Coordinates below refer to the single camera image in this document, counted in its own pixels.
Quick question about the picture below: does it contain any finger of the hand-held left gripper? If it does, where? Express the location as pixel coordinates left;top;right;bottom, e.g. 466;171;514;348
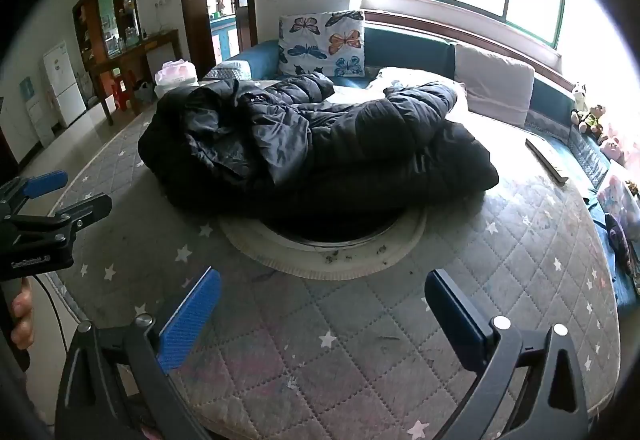
0;170;69;216
5;192;113;241

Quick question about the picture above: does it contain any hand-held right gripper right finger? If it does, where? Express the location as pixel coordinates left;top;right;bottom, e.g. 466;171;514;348
424;269;591;440

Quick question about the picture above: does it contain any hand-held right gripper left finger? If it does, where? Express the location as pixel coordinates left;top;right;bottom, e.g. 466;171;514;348
55;267;222;440

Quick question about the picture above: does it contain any black down jacket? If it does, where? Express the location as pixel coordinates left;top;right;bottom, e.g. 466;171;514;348
137;72;501;223

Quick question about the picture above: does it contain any person's left hand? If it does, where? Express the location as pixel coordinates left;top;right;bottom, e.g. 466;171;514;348
10;277;37;352

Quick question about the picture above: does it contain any white water dispenser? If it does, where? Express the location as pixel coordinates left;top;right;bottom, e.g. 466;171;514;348
19;77;56;148

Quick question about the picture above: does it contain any white round cushion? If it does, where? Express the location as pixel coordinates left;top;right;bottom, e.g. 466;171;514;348
217;207;428;281

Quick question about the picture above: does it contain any white refrigerator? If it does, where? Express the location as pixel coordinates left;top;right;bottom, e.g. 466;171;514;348
41;41;87;128

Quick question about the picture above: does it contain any grey star quilted mattress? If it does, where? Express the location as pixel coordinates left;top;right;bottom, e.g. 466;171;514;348
47;105;623;440

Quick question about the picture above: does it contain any red plastic stool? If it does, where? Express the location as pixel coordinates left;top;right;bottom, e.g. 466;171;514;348
110;70;139;112

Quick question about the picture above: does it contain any dark small bag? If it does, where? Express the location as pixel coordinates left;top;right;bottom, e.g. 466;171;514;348
132;81;157;107

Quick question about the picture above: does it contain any white plastic bag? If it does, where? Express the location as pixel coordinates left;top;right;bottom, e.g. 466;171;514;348
154;60;200;99

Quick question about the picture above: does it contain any wooden desk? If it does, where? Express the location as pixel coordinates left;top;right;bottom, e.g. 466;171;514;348
87;29;182;126

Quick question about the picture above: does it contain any dark purple cloth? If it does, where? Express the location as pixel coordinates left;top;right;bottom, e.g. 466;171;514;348
604;212;635;272

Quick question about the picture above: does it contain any white striped cushion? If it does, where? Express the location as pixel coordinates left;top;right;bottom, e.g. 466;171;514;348
204;61;255;82

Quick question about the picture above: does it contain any colourful printed pillow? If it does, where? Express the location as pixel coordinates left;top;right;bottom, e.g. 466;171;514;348
595;172;640;227

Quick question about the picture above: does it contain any pink plush toy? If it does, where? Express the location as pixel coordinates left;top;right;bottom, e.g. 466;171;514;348
599;130;632;165

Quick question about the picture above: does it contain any plain grey pillow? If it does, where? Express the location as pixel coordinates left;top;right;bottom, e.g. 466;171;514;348
452;42;536;128

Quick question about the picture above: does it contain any brown plush bear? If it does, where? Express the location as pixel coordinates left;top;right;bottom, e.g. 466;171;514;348
577;104;609;137

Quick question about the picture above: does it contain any white blanket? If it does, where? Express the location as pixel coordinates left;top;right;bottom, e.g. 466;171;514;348
367;66;471;123

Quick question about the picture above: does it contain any white plush toy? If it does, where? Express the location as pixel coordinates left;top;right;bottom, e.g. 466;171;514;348
570;82;589;115

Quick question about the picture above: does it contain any blue padded bed surround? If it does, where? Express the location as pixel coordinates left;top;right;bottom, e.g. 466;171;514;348
215;27;640;311

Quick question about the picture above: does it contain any butterfly print pillow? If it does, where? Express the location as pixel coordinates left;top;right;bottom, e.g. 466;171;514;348
277;10;366;80

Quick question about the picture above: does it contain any black cable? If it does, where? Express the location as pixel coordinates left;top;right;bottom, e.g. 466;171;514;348
30;272;70;358

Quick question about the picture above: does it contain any wooden wall cabinet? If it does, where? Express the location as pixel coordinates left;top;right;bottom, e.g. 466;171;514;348
72;0;142;71

